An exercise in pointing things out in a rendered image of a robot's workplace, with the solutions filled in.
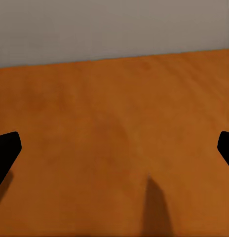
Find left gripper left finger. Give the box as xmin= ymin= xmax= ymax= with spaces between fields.
xmin=0 ymin=131 xmax=22 ymax=184

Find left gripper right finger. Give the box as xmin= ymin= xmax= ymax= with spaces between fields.
xmin=217 ymin=131 xmax=229 ymax=165

